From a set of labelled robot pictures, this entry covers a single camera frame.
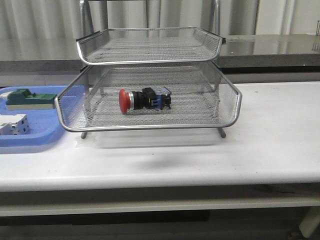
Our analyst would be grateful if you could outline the white table leg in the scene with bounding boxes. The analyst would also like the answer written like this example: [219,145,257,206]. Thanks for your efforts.
[298,206,320,239]

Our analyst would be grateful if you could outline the dark granite counter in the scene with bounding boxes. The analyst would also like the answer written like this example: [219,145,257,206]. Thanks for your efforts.
[0,34,320,74]

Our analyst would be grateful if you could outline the mesh tray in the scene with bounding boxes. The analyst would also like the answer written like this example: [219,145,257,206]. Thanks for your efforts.
[55,61,242,132]
[76,27,226,65]

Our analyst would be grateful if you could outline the green terminal block module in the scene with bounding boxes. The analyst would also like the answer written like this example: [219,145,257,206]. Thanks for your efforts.
[6,88,57,110]

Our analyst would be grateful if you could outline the blue plastic tray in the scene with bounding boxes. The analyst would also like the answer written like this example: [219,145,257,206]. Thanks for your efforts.
[0,85,86,148]

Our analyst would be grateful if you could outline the silver rack frame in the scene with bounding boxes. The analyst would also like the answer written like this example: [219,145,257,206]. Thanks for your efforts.
[79,0,227,140]

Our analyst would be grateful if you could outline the red emergency stop button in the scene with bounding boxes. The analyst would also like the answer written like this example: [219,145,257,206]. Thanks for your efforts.
[118,87,172,114]

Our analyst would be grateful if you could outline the white circuit breaker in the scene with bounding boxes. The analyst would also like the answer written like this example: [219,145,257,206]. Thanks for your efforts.
[0,114,30,136]

